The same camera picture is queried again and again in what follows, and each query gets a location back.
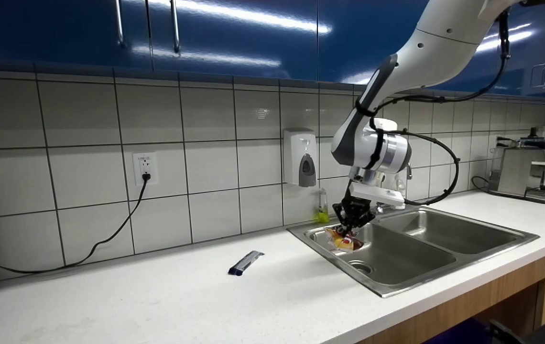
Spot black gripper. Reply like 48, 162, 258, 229
333, 185, 375, 237

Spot brown yellow snack packet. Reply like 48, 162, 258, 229
327, 227, 365, 252

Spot round steel sink drain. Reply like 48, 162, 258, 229
350, 260, 375, 277

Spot stainless steel double sink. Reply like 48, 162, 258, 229
287, 204, 541, 300

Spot yellow green dish sponge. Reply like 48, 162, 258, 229
312, 206, 335, 225

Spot black marker pen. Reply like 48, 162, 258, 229
226, 248, 266, 277

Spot silver coffee machine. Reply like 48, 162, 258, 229
491, 128, 545, 206

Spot blue cabinet door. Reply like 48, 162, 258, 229
145, 0, 325, 84
317, 0, 430, 88
474, 11, 545, 99
0, 0, 151, 74

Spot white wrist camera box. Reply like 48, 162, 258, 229
350, 179, 409, 210

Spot white wall soap dispenser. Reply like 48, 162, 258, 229
281, 130, 319, 189

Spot black coffee machine cord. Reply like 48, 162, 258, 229
470, 172, 499, 193

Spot black power cord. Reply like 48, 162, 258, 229
0, 170, 153, 277

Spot white wall outlet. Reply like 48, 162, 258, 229
132, 151, 161, 187

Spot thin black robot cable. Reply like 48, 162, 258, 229
356, 7, 513, 206

